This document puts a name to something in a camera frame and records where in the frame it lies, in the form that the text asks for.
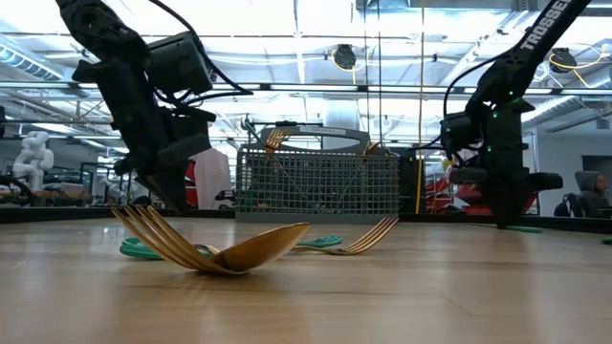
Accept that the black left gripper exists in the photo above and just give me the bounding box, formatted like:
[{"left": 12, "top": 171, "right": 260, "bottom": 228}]
[{"left": 71, "top": 56, "right": 216, "bottom": 214}]

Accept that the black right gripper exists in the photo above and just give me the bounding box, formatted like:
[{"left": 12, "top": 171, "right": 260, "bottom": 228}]
[{"left": 448, "top": 97, "right": 563, "bottom": 228}]

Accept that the gold fork green handle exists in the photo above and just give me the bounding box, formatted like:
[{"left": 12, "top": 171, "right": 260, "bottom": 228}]
[
  {"left": 119, "top": 217, "right": 400, "bottom": 262},
  {"left": 264, "top": 127, "right": 292, "bottom": 155},
  {"left": 111, "top": 204, "right": 248, "bottom": 276}
]

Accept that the white hanging cloth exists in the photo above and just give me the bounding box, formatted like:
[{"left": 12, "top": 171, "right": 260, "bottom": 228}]
[{"left": 189, "top": 146, "right": 234, "bottom": 210}]

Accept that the red storage bin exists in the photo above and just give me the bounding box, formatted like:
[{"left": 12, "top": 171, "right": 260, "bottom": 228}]
[{"left": 425, "top": 179, "right": 493, "bottom": 215}]

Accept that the person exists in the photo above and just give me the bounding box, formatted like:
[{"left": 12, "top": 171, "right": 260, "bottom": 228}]
[{"left": 554, "top": 170, "right": 612, "bottom": 220}]

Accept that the gray mesh cutlery basket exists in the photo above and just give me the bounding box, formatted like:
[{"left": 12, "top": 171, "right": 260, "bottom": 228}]
[{"left": 233, "top": 124, "right": 402, "bottom": 225}]

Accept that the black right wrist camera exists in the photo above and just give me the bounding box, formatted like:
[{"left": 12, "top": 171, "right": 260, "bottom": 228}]
[{"left": 439, "top": 110, "right": 482, "bottom": 161}]

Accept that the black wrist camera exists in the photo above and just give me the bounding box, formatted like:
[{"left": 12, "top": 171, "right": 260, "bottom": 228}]
[
  {"left": 439, "top": 110, "right": 482, "bottom": 161},
  {"left": 145, "top": 31, "right": 215, "bottom": 96}
]

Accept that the black aluminium rig frame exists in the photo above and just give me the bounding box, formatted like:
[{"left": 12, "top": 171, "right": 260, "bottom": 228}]
[{"left": 0, "top": 205, "right": 612, "bottom": 235}]

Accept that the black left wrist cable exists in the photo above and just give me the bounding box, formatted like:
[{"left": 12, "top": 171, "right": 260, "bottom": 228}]
[{"left": 147, "top": 0, "right": 254, "bottom": 109}]

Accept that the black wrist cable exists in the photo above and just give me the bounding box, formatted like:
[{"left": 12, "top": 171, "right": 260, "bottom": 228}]
[
  {"left": 147, "top": 0, "right": 254, "bottom": 109},
  {"left": 442, "top": 50, "right": 508, "bottom": 118}
]

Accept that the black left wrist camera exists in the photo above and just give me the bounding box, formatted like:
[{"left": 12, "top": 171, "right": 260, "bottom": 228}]
[{"left": 145, "top": 31, "right": 215, "bottom": 96}]

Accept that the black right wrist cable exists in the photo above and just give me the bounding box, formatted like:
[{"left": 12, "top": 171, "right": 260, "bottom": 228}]
[{"left": 442, "top": 50, "right": 508, "bottom": 118}]

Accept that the black ceiling cable reel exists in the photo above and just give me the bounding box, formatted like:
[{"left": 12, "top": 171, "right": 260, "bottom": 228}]
[
  {"left": 549, "top": 47, "right": 579, "bottom": 74},
  {"left": 332, "top": 43, "right": 359, "bottom": 72}
]

